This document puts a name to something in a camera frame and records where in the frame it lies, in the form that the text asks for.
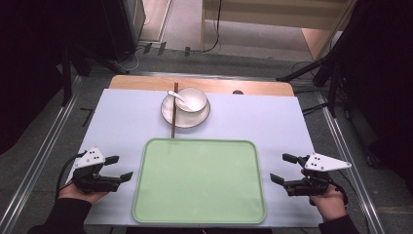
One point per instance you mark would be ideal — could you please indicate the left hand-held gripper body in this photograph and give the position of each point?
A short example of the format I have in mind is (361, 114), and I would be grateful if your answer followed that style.
(87, 177)

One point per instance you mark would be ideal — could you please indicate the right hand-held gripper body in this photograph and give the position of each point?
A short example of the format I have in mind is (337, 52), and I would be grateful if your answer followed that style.
(316, 177)

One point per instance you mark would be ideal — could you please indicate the person's left hand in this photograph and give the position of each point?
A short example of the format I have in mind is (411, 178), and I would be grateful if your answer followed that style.
(81, 195)

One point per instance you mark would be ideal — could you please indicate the person's right hand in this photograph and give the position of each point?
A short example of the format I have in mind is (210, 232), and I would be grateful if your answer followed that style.
(329, 203)

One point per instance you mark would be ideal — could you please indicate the white table cover sheet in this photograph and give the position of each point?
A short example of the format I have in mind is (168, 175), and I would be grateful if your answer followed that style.
(123, 117)

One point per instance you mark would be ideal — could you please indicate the brown wooden chopsticks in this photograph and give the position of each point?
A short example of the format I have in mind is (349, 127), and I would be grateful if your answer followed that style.
(174, 120)

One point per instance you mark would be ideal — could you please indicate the green plastic tray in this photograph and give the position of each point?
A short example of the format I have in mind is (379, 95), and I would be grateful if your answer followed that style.
(199, 182)

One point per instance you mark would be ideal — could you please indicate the white round plate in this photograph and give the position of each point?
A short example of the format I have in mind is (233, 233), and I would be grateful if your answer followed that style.
(191, 119)

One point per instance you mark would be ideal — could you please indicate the white ceramic spoon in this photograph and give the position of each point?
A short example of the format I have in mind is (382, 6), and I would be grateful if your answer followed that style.
(178, 96)

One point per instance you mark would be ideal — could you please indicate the black tripod stand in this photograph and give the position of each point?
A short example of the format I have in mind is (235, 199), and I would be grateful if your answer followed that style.
(331, 61)

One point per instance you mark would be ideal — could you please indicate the white bowl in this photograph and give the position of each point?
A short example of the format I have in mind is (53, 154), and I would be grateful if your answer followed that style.
(196, 97)

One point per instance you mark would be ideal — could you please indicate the wooden table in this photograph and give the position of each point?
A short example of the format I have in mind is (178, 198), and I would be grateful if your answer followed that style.
(207, 85)

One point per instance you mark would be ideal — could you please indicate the light wooden furniture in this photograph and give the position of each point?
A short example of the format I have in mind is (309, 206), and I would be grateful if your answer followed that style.
(276, 16)

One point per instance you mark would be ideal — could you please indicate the metal floor rail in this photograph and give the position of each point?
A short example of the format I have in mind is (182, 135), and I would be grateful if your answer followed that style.
(39, 152)
(347, 156)

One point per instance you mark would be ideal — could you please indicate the black metal post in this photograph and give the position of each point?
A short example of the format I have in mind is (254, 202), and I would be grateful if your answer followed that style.
(67, 78)

